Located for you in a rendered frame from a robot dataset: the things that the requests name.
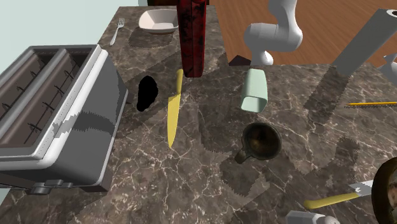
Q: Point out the silver fork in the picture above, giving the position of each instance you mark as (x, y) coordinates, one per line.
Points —
(120, 24)

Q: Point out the black rounded object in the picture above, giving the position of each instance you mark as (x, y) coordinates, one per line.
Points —
(147, 93)

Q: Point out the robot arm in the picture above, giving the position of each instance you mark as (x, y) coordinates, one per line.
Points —
(273, 37)

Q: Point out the yellow knife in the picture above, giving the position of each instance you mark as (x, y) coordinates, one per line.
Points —
(173, 118)

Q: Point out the dark brown mug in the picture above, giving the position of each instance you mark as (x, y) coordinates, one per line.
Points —
(262, 141)

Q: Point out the dark brown round bowl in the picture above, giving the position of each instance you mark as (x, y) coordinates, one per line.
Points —
(386, 192)

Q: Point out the yellow thin stick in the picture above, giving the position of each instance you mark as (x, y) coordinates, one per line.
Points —
(372, 103)

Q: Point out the silver two-slot toaster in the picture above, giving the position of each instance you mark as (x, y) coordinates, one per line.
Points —
(80, 136)

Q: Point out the grey tall slab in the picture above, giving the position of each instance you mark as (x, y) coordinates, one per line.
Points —
(366, 40)

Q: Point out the pale grey angular object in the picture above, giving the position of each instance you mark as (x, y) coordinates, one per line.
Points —
(392, 69)

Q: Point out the pale green cup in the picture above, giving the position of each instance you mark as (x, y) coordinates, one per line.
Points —
(254, 90)

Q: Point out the white bowl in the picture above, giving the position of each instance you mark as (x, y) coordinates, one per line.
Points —
(158, 20)

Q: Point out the white rounded container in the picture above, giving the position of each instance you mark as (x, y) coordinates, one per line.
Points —
(310, 218)

